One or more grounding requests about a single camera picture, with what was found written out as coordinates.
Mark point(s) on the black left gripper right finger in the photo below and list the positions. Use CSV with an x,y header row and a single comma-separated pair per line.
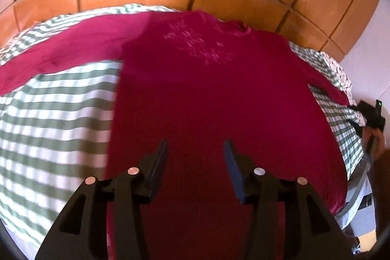
x,y
289,219

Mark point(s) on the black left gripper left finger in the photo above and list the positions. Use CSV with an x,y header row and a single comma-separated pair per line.
x,y
80,230

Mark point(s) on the person's right hand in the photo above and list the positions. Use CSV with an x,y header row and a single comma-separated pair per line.
x,y
374,142

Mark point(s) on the floral patterned pillow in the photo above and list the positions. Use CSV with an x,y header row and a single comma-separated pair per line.
x,y
335,74

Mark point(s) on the grey bed frame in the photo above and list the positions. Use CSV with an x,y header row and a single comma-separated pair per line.
x,y
358,214

